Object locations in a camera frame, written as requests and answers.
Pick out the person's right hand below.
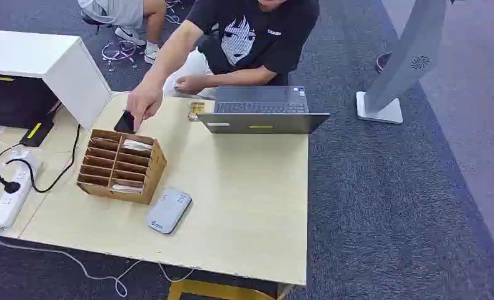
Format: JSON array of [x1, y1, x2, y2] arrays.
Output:
[[126, 78, 165, 133]]

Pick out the person's left hand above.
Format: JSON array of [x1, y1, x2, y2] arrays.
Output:
[[174, 74, 211, 94]]

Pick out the black smartphone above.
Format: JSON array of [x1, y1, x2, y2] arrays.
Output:
[[113, 110, 137, 134]]

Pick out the small gold object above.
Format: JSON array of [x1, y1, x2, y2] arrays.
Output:
[[188, 101, 206, 122]]

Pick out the white card in box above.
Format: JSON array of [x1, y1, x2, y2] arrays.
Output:
[[121, 139, 153, 151], [111, 184, 143, 194]]

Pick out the chrome chair base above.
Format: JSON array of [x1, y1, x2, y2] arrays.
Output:
[[101, 40, 139, 74]]

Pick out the wooden slotted card box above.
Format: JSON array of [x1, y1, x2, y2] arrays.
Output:
[[76, 128, 168, 206]]

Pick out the grey laptop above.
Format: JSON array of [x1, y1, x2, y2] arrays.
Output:
[[197, 86, 331, 135]]

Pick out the white cabinet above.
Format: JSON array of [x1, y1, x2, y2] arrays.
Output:
[[0, 29, 113, 130]]

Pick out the person in black shirt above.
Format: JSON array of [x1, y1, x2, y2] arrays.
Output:
[[126, 0, 320, 133]]

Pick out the person in grey shorts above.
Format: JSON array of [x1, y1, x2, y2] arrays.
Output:
[[77, 0, 168, 65]]

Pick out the black flat box yellow stripe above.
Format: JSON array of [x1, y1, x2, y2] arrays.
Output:
[[19, 111, 56, 148]]

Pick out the grey card reader device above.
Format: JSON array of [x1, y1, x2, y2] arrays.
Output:
[[146, 187, 193, 235]]

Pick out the black device under cabinet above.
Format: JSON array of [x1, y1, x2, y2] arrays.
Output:
[[0, 73, 61, 130]]

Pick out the black power plug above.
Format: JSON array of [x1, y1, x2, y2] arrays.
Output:
[[0, 175, 21, 194]]

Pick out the white power strip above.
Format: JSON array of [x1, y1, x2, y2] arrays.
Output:
[[0, 149, 43, 231]]

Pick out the dark round object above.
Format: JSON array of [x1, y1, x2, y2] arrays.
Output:
[[374, 52, 393, 74]]

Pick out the grey kiosk stand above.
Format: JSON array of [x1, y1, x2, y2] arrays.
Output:
[[356, 0, 449, 125]]

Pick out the white floor cables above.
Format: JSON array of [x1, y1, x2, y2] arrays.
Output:
[[164, 0, 183, 26]]

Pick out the black power cable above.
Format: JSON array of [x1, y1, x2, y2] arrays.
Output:
[[4, 123, 82, 194]]

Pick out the white power cable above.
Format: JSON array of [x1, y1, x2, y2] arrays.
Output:
[[0, 226, 194, 298]]

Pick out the yellow wooden frame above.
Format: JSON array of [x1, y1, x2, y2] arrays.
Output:
[[167, 279, 293, 300]]

